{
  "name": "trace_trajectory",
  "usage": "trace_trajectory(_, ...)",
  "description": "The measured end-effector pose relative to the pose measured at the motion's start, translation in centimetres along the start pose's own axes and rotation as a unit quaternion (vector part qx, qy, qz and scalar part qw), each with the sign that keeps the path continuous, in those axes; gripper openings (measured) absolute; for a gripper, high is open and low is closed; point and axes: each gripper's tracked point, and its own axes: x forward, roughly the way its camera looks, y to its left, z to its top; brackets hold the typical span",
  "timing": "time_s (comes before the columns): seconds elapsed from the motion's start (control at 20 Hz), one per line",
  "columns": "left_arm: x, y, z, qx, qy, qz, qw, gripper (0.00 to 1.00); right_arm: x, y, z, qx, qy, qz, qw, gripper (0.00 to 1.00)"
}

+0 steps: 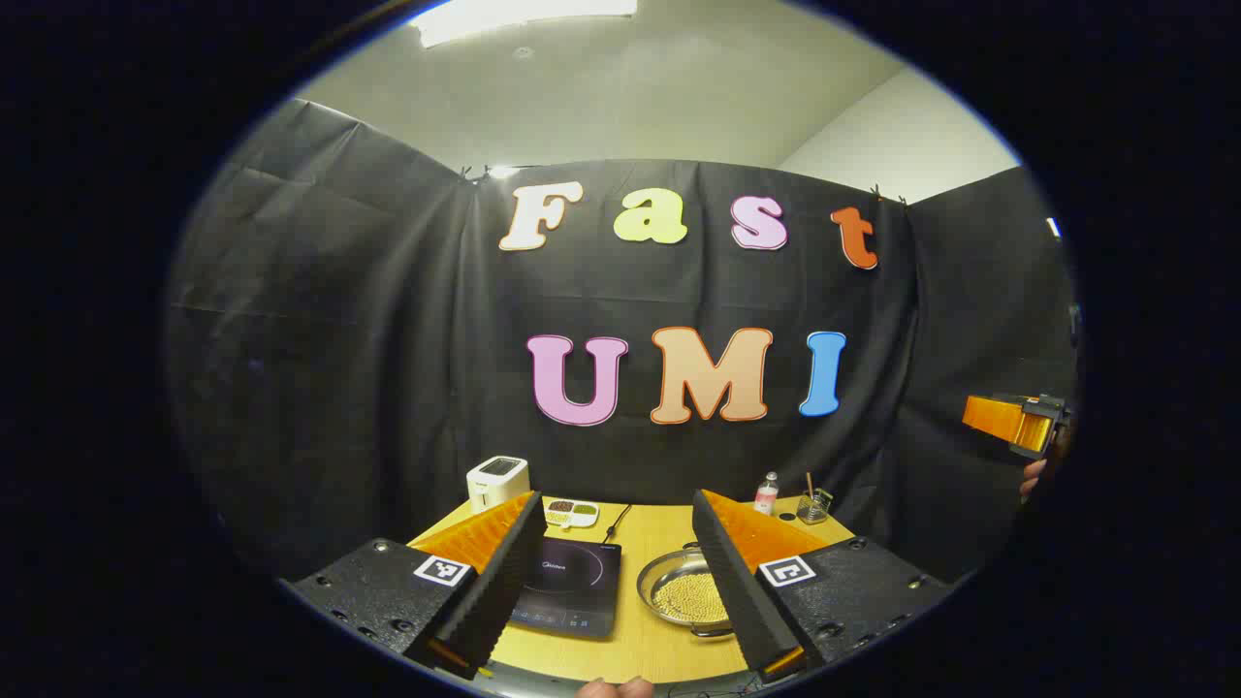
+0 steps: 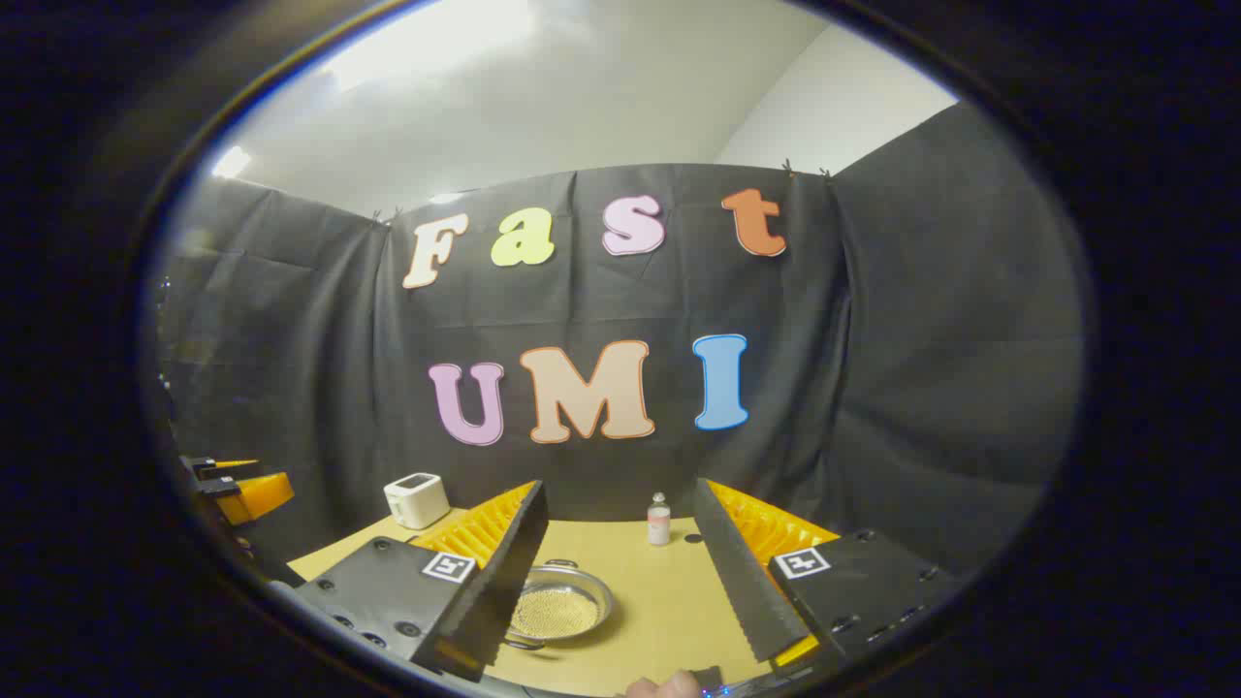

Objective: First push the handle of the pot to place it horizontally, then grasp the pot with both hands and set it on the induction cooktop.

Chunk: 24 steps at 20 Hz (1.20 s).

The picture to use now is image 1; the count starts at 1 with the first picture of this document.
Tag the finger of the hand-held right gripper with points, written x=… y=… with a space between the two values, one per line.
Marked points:
x=994 y=415

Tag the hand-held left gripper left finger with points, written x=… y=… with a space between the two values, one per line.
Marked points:
x=504 y=572

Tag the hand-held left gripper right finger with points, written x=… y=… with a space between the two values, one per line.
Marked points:
x=732 y=582

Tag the black induction cooktop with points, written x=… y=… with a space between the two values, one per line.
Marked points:
x=572 y=582

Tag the pile of yellow soybeans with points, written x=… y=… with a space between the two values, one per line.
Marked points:
x=688 y=599

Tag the white toaster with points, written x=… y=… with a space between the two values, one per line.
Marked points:
x=496 y=485

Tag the white divided dish of beans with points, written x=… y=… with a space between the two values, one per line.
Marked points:
x=572 y=513

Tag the clear bottle with pink label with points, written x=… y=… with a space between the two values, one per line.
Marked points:
x=766 y=496

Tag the clear glass holder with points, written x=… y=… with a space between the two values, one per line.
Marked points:
x=814 y=508

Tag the ceiling light panel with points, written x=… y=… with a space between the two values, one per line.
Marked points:
x=524 y=15

